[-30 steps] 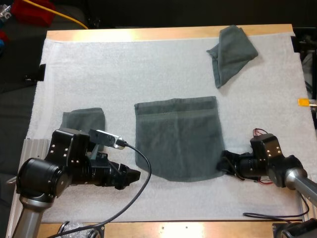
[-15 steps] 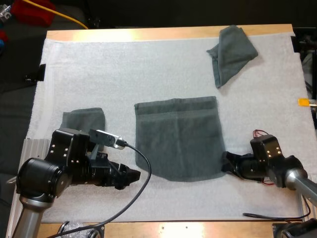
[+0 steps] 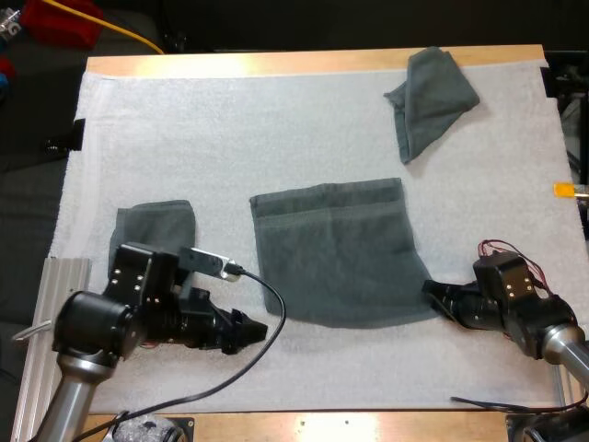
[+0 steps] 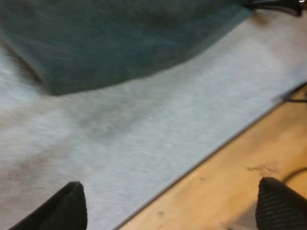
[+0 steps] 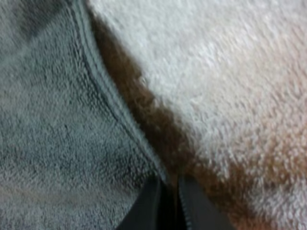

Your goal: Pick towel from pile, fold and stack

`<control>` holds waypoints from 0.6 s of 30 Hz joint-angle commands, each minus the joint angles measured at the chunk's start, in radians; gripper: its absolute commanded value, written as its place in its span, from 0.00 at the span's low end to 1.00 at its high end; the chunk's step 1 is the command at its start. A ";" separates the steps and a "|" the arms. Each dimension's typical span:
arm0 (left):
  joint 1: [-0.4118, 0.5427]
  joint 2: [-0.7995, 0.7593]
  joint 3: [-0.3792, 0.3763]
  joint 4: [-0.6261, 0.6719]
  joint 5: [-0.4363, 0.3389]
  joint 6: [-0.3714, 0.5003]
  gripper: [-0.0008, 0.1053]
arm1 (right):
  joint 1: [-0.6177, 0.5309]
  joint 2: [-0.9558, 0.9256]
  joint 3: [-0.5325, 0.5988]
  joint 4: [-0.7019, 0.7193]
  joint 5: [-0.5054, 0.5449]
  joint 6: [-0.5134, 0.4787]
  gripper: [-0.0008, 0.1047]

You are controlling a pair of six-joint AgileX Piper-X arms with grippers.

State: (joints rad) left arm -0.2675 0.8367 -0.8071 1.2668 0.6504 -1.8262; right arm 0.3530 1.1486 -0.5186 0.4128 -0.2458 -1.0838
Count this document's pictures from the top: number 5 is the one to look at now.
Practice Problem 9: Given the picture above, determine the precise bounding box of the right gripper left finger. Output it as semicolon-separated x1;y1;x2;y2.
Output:
117;176;178;230

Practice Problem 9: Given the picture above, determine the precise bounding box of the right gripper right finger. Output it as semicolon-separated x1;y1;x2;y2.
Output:
178;176;231;230

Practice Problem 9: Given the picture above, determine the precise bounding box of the long grey-green towel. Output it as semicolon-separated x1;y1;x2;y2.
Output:
0;0;168;230

